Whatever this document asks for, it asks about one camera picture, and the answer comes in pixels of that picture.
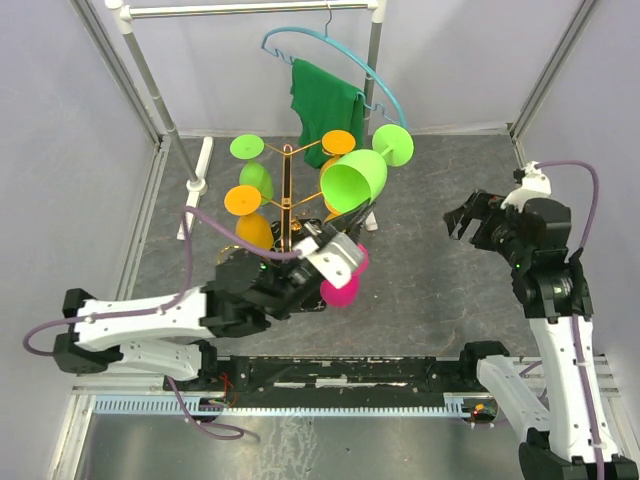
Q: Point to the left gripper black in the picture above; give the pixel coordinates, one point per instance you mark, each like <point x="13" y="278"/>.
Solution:
<point x="351" y="222"/>

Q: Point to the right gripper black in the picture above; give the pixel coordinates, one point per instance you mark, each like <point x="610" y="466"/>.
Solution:
<point x="480" y="205"/>

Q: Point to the orange wine glass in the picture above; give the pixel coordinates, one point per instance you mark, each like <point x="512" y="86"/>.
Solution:
<point x="331" y="209"/>
<point x="243" y="201"/>
<point x="335" y="144"/>

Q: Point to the gold wine glass rack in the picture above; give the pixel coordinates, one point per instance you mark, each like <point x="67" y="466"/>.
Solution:
<point x="287" y="200"/>

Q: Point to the pink wine glass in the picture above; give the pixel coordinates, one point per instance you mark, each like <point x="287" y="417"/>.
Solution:
<point x="345" y="296"/>

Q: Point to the lime green wine glass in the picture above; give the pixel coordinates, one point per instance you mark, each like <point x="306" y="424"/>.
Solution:
<point x="249" y="147"/>

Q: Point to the silver white clothes rail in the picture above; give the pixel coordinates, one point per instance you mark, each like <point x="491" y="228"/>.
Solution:
<point x="124" y="15"/>

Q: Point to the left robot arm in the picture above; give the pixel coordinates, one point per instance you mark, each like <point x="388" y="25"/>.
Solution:
<point x="165" y="335"/>

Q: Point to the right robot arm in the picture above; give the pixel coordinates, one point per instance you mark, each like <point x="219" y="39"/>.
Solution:
<point x="566" y="435"/>

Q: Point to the green cloth on hanger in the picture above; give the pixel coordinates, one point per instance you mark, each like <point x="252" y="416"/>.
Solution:
<point x="324" y="103"/>

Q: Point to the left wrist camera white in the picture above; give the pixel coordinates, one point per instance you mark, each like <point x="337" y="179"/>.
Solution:
<point x="337" y="261"/>

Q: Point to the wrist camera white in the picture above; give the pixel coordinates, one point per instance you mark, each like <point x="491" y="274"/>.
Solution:
<point x="337" y="261"/>
<point x="532" y="183"/>

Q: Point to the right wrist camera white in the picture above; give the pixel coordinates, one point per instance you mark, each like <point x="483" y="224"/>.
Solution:
<point x="532" y="183"/>

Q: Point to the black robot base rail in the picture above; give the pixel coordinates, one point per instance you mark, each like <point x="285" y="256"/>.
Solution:
<point x="335" y="382"/>

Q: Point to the light blue cable duct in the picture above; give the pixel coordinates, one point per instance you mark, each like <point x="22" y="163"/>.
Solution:
<point x="167" y="404"/>

